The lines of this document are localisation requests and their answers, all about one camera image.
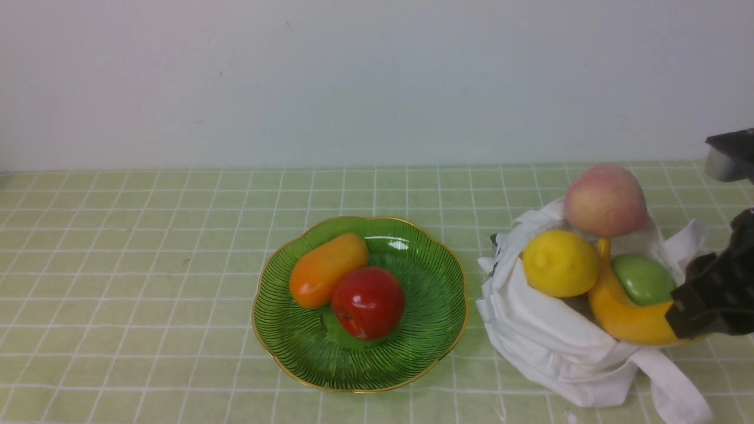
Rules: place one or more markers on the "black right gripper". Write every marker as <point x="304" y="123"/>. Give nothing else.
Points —
<point x="717" y="296"/>

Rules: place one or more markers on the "yellow banana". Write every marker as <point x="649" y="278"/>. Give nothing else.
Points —
<point x="625" y="320"/>

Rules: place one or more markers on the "white cloth bag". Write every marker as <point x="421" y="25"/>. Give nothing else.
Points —
<point x="552" y="343"/>

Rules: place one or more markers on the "green apple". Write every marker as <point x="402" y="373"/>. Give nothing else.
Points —
<point x="646" y="281"/>

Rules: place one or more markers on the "pink peach with leaf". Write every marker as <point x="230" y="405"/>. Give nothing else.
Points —
<point x="607" y="202"/>

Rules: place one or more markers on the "yellow lemon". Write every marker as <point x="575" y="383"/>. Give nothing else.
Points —
<point x="561" y="264"/>

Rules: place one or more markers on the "red apple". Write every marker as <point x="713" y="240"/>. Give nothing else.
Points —
<point x="369" y="303"/>

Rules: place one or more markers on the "orange mango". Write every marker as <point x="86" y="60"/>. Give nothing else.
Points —
<point x="317" y="274"/>

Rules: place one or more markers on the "green glass plate gold rim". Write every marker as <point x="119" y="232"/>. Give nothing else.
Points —
<point x="315" y="350"/>

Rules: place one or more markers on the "green checkered tablecloth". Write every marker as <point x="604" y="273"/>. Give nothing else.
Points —
<point x="127" y="298"/>

